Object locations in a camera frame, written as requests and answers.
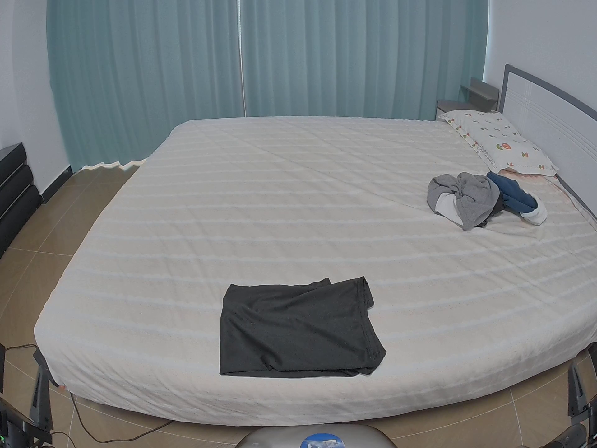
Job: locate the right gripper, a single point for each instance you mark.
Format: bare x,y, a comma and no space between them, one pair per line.
585,422

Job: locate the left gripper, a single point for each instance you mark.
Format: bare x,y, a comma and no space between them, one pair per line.
21,430

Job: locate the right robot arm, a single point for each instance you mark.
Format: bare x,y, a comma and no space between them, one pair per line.
571,438

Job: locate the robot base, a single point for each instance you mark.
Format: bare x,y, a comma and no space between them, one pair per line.
317,437

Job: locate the bed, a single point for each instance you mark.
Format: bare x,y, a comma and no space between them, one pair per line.
289,203

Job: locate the black chest of drawers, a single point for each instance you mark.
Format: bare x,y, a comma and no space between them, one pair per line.
14,189

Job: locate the dark blue garment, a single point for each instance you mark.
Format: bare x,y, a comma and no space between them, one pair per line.
513,194

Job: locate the grey garment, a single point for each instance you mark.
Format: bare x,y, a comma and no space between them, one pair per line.
473,199

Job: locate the white printed pillow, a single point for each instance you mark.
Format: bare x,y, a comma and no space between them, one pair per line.
503,140

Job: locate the black shorts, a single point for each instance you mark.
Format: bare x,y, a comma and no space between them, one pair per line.
294,329

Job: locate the grey bedside table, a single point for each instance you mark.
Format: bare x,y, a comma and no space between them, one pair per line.
480,94

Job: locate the blue-green curtain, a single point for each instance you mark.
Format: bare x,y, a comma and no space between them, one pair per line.
354,45
140,63

